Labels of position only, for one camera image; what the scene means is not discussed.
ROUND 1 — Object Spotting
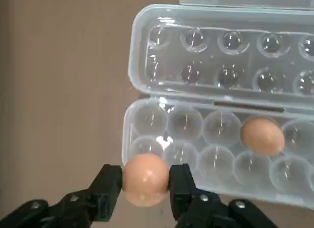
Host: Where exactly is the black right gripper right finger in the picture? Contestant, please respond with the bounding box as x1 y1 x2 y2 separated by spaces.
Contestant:
168 164 278 228

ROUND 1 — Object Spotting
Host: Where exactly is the transparent twelve-slot egg tray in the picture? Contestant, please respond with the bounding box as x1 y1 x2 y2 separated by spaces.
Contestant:
122 0 314 204

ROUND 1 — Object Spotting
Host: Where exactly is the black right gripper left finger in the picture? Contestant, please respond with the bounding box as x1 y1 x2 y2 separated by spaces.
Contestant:
0 164 123 228

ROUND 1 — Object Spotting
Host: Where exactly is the light brown egg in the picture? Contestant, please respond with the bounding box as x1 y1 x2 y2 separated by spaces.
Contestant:
122 154 170 208
240 117 286 157

